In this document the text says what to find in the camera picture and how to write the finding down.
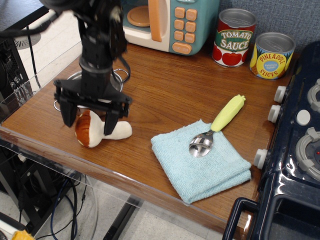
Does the blue cable under table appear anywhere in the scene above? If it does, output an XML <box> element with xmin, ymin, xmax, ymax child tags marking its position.
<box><xmin>49</xmin><ymin>177</ymin><xmax>78</xmax><ymax>240</ymax></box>

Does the yellow object at corner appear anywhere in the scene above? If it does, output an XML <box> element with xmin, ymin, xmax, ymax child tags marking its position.
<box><xmin>0</xmin><ymin>230</ymin><xmax>35</xmax><ymax>240</ymax></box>

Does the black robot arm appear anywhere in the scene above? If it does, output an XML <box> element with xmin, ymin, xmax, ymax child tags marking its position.
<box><xmin>0</xmin><ymin>0</ymin><xmax>132</xmax><ymax>135</ymax></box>

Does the black cable under table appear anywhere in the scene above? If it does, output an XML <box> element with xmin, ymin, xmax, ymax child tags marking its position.
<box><xmin>34</xmin><ymin>174</ymin><xmax>88</xmax><ymax>240</ymax></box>

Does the plush brown white mushroom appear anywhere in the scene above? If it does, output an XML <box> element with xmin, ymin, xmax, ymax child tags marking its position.
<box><xmin>75</xmin><ymin>110</ymin><xmax>132</xmax><ymax>148</ymax></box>

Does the spoon with yellow corn handle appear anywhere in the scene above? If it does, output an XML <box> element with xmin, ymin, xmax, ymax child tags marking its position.
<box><xmin>188</xmin><ymin>94</ymin><xmax>246</xmax><ymax>158</ymax></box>

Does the tomato sauce can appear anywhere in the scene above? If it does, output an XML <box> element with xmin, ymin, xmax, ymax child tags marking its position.
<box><xmin>212</xmin><ymin>8</ymin><xmax>257</xmax><ymax>67</ymax></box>

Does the toy microwave cream and teal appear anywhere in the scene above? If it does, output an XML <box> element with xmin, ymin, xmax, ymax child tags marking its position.
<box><xmin>121</xmin><ymin>0</ymin><xmax>220</xmax><ymax>56</ymax></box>

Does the light blue folded cloth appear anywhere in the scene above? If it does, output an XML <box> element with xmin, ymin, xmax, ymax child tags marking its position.
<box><xmin>151</xmin><ymin>120</ymin><xmax>251</xmax><ymax>204</ymax></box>

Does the black desk at left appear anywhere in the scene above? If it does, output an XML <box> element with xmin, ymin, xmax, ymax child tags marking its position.
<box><xmin>0</xmin><ymin>0</ymin><xmax>61</xmax><ymax>42</ymax></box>

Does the dark blue toy stove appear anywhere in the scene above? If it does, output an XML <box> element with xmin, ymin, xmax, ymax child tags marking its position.
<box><xmin>223</xmin><ymin>41</ymin><xmax>320</xmax><ymax>240</ymax></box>

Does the pineapple slices can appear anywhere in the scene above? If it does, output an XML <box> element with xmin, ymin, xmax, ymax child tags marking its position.
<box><xmin>249</xmin><ymin>32</ymin><xmax>296</xmax><ymax>80</ymax></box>

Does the stainless steel pot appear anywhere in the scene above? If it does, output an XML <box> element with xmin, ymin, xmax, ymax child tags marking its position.
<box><xmin>67</xmin><ymin>68</ymin><xmax>129</xmax><ymax>117</ymax></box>

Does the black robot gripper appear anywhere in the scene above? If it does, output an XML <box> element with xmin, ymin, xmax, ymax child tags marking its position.
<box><xmin>53</xmin><ymin>68</ymin><xmax>132</xmax><ymax>136</ymax></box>

